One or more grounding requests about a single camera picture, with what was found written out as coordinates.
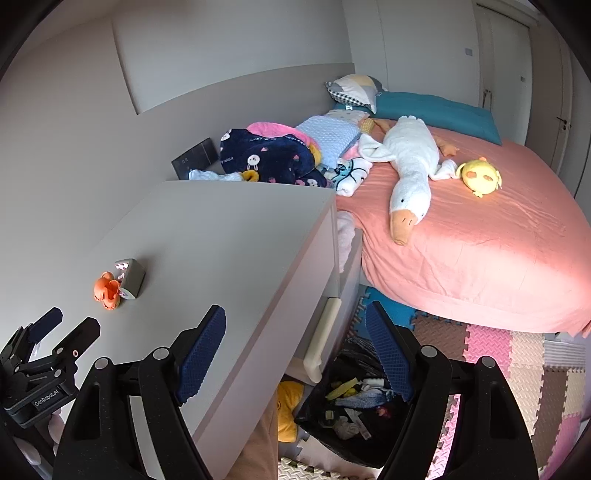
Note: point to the black trash bag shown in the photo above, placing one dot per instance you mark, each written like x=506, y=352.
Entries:
x=318, y=420

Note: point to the orange rubber toy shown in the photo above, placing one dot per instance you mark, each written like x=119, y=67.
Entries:
x=107, y=290

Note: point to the colourful foam puzzle mat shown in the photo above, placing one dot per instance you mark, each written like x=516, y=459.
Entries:
x=508, y=369

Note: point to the yellow plush cushion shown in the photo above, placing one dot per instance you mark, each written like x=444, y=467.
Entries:
x=290, y=408

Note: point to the light blue cloth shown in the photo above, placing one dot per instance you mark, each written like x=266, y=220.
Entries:
x=207, y=175

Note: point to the yellow chick plush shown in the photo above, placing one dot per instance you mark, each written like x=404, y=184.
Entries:
x=480, y=177

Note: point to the white hanging cloth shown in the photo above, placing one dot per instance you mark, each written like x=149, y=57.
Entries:
x=345, y=240

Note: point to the dark wall switch panel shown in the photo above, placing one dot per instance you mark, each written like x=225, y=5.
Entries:
x=196, y=159

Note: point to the white door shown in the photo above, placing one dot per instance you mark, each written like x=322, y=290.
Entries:
x=508, y=69

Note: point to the person's beige trouser leg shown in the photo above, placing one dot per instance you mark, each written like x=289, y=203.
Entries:
x=258, y=443

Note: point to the yellow knitted toy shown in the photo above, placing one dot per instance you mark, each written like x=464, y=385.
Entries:
x=371, y=125

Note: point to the teal pillow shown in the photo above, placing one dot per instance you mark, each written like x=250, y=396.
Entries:
x=438, y=110

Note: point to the grey box with heart print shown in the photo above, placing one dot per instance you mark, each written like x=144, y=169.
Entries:
x=131, y=279

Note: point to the bed with pink sheet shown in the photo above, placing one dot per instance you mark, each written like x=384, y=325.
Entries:
x=485, y=254

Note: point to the white goose plush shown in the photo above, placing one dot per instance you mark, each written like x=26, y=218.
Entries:
x=411, y=161

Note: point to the checked patchwork pillow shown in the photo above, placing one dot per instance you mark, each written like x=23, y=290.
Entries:
x=355, y=92

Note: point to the light blue folded blanket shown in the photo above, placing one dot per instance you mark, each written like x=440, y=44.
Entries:
x=328, y=136

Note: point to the small yellow soft toy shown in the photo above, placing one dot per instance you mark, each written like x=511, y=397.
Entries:
x=250, y=176

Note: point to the white printed cloth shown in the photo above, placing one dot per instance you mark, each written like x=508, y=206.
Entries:
x=353, y=177

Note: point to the pink blanket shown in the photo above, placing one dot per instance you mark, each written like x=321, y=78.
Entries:
x=268, y=129

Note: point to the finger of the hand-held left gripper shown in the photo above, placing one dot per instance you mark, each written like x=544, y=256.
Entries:
x=81, y=337
x=46, y=321

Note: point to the white bedside cabinet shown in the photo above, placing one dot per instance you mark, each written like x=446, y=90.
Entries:
x=221, y=230

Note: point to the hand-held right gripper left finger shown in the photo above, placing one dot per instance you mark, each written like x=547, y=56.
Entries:
x=203, y=355

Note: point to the navy printed blanket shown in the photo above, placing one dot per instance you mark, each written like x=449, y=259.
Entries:
x=272, y=159

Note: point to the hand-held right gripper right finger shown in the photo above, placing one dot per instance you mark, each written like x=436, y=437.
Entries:
x=390, y=355

